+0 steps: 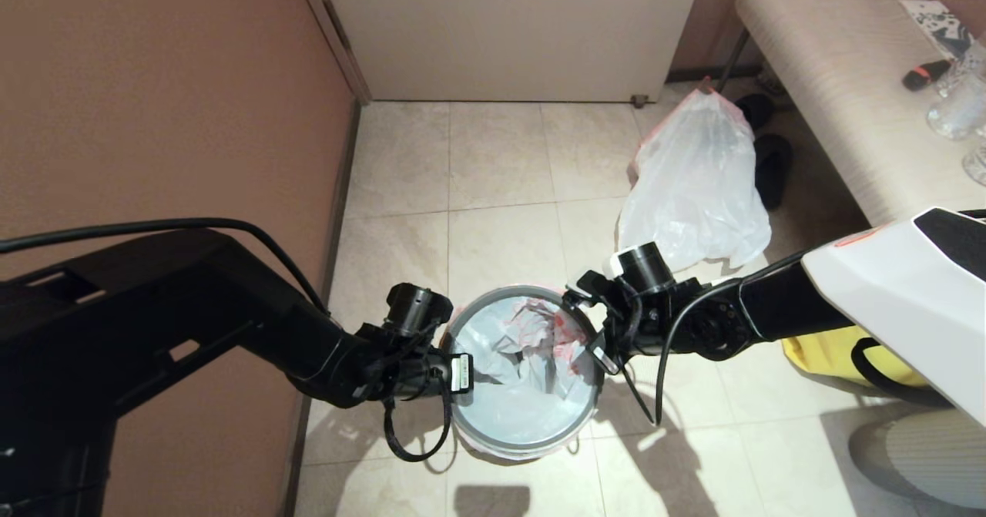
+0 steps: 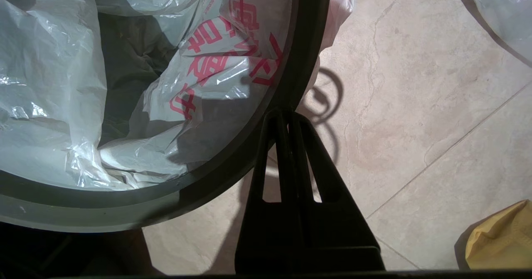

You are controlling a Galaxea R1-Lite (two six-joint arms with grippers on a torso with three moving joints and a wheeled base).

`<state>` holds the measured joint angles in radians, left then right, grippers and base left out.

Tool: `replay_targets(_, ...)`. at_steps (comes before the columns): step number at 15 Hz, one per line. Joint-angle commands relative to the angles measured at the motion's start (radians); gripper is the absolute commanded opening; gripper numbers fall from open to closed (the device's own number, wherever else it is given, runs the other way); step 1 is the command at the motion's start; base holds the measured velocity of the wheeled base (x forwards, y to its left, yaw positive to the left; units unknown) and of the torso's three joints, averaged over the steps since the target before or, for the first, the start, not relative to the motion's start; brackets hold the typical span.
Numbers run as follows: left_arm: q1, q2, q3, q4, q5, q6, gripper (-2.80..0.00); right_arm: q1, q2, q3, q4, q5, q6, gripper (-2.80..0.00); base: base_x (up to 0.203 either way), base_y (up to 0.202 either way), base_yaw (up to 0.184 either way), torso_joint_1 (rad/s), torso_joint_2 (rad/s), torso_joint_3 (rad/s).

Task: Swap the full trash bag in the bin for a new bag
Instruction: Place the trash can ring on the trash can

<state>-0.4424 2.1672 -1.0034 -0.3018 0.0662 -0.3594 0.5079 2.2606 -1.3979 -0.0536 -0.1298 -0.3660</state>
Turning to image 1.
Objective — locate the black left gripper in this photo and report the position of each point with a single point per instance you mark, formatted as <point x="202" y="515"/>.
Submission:
<point x="416" y="374"/>

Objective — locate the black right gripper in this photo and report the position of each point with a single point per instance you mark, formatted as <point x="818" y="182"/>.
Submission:
<point x="628" y="328"/>

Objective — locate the translucent white trash bag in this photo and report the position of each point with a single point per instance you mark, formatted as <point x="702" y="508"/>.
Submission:
<point x="524" y="394"/>

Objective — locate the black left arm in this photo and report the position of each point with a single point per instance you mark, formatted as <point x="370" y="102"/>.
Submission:
<point x="154" y="324"/>

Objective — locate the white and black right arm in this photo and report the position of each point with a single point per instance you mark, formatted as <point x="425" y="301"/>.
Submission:
<point x="847" y="301"/>

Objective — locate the yellow bag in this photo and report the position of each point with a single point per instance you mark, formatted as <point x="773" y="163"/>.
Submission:
<point x="832" y="355"/>

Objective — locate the black slipper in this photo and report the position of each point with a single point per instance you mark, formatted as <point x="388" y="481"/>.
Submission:
<point x="759" y="110"/>
<point x="774" y="170"/>

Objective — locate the grey ribbed rounded object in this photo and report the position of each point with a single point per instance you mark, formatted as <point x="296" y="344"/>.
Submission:
<point x="917" y="463"/>

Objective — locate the white door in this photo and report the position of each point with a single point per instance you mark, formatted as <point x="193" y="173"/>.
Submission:
<point x="508" y="31"/>

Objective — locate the beige bench with metal legs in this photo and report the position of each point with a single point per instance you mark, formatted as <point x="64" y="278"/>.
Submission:
<point x="847" y="78"/>

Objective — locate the small clear glass cup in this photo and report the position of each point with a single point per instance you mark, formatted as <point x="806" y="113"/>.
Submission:
<point x="975" y="165"/>

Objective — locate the black and orange remote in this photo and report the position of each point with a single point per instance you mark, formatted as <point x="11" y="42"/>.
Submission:
<point x="927" y="75"/>

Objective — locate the black and white brochure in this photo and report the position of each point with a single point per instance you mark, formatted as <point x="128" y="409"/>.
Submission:
<point x="941" y="26"/>

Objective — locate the small silver wrist camera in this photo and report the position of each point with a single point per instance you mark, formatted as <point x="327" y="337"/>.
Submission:
<point x="605" y="360"/>
<point x="461" y="373"/>

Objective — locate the beige door frame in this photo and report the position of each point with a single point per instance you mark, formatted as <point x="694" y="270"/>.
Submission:
<point x="335" y="39"/>

